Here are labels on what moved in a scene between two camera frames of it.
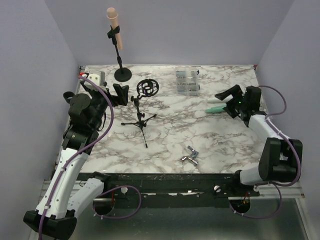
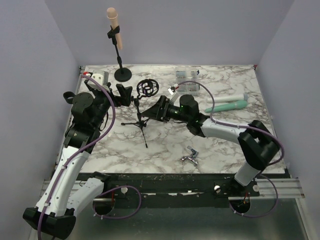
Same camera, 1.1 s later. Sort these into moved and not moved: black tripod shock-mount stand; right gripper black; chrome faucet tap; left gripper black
Moved: right gripper black
Not moved: chrome faucet tap; left gripper black; black tripod shock-mount stand
